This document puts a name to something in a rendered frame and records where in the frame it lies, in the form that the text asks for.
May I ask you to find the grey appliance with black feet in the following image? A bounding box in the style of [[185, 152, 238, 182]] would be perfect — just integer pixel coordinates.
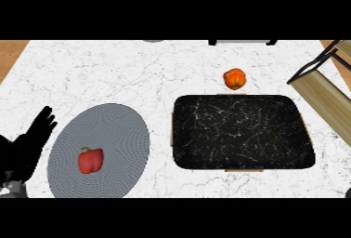
[[207, 40, 281, 46]]

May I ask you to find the wooden tiered shelf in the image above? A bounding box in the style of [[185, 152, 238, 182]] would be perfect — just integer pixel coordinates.
[[285, 40, 351, 149]]

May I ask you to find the orange bell pepper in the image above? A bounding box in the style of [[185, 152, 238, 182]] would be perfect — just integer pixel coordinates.
[[223, 68, 248, 91]]

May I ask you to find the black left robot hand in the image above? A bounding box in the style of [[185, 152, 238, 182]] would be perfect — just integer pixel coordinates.
[[0, 105, 59, 187]]

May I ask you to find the grey oval placemat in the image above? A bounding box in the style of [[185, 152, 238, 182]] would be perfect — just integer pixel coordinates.
[[47, 102, 152, 199]]

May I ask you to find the black marble tray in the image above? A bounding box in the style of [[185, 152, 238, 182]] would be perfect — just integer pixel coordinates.
[[168, 93, 319, 173]]

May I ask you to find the red bell pepper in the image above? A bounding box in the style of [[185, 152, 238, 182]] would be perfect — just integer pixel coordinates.
[[77, 146, 106, 175]]

